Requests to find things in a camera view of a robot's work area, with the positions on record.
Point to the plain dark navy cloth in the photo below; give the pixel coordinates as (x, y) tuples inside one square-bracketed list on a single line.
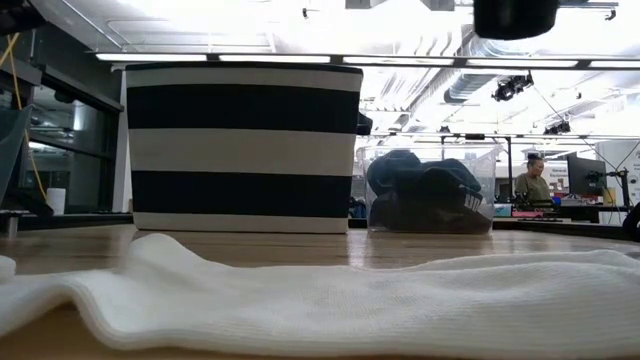
[(400, 167)]

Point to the navy boxers with lettered waistband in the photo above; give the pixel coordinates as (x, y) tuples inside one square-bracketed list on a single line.
[(425, 215)]

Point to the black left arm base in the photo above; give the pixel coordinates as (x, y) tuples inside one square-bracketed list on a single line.
[(25, 205)]

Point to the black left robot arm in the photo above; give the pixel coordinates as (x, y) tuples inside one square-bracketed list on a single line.
[(20, 15)]

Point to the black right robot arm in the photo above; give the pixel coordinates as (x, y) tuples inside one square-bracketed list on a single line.
[(515, 20)]

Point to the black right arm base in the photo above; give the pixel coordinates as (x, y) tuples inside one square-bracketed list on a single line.
[(632, 225)]

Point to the black white striped fabric basket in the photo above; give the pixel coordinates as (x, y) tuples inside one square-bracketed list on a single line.
[(245, 107)]

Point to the large white ribbed sock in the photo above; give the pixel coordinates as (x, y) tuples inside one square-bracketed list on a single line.
[(325, 305)]

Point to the clear plastic bin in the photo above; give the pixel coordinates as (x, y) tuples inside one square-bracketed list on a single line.
[(487, 165)]

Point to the person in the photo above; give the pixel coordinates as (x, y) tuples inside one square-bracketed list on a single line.
[(532, 185)]

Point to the background work desk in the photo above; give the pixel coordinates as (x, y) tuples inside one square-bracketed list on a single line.
[(575, 212)]

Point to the black computer monitor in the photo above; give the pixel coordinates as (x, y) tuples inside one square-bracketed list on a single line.
[(585, 175)]

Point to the white paper cup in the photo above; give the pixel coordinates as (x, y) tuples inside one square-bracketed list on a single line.
[(56, 200)]

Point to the small white cloth piece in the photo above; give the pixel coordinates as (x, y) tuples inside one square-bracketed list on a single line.
[(6, 268)]

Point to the overhead metal frame bar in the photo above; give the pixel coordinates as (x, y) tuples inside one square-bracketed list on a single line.
[(350, 60)]

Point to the black metal frame stand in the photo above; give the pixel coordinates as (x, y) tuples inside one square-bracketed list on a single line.
[(509, 165)]

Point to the white post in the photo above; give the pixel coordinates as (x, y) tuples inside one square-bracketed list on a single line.
[(121, 150)]

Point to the small black ceiling-mounted camera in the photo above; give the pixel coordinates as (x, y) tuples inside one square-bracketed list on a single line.
[(557, 128)]

